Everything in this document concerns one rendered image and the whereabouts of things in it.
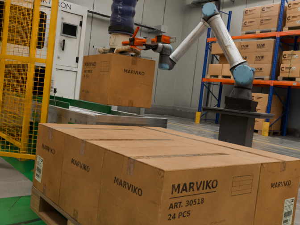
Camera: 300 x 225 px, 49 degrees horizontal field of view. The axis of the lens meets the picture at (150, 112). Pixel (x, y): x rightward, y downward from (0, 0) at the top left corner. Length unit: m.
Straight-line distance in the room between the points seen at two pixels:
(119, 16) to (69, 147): 1.46
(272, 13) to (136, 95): 8.33
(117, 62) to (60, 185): 1.11
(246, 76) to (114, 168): 1.58
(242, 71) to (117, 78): 0.97
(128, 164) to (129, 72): 1.40
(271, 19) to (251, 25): 0.68
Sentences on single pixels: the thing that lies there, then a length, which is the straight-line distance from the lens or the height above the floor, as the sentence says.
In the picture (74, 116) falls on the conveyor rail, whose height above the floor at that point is 0.56.
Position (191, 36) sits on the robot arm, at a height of 1.34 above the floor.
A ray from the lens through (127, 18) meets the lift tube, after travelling 2.89.
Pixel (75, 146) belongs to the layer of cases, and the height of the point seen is 0.50.
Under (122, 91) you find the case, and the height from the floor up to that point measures 0.80.
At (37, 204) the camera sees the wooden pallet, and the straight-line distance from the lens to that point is 2.17.
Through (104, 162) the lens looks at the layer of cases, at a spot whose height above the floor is 0.48.
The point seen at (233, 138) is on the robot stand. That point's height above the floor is 0.52.
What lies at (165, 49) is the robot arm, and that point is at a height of 1.20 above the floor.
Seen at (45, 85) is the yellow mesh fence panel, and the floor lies 0.77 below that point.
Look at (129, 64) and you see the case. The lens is 2.61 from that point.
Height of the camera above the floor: 0.79
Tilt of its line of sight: 3 degrees down
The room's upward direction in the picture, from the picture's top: 6 degrees clockwise
